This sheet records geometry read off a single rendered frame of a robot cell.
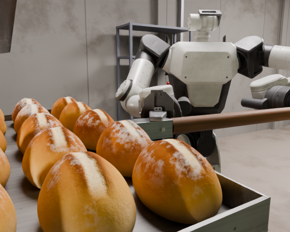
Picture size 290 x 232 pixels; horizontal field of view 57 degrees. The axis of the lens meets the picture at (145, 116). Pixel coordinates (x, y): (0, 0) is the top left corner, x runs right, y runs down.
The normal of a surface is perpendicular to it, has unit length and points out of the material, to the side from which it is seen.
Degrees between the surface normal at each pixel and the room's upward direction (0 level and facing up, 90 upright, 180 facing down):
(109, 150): 70
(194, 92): 90
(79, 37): 90
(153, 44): 49
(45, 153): 53
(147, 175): 65
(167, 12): 90
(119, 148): 59
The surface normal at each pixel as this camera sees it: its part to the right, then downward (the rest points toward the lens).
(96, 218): 0.21, -0.30
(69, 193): -0.34, -0.55
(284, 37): 0.51, 0.15
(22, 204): 0.01, -0.99
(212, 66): 0.05, 0.18
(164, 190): -0.55, -0.22
